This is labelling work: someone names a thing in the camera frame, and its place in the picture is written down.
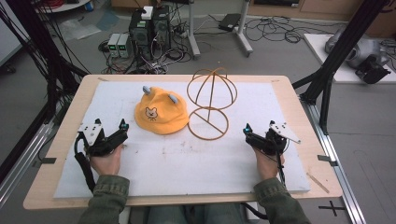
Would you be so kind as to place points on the blue-grey floor sheet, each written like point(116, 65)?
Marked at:
point(107, 21)

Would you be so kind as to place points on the white floor board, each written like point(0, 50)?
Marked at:
point(320, 53)

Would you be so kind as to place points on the clear plastic sheet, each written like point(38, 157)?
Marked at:
point(77, 29)

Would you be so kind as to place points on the grey power supply unit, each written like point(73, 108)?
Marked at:
point(124, 46)
point(113, 45)

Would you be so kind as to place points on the yellow bear-ear hat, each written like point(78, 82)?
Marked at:
point(162, 115)

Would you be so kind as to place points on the thin wooden stick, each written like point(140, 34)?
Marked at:
point(317, 182)

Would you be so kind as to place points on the flat black box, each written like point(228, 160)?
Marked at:
point(229, 21)

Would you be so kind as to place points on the white box on computer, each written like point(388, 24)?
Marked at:
point(147, 12)

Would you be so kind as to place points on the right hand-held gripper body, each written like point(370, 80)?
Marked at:
point(267, 143)

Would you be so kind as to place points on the person's legs in jeans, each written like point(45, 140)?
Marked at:
point(193, 214)

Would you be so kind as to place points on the grey and black robot device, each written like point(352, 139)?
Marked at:
point(364, 54)

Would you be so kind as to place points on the person's left hand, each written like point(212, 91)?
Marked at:
point(107, 163)

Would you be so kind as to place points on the black metal frame post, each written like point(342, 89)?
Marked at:
point(339, 53)
point(46, 46)

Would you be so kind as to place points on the grey desk leg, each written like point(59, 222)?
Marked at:
point(193, 31)
point(244, 31)

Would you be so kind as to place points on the aluminium rail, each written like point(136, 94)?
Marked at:
point(336, 161)
point(21, 155)

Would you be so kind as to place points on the person's right hand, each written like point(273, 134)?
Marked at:
point(267, 165)

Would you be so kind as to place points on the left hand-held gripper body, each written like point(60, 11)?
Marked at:
point(106, 143)

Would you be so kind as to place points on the black computer tower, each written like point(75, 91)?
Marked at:
point(140, 34)
point(161, 28)

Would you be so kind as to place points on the white foam mat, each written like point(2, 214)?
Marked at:
point(193, 168)

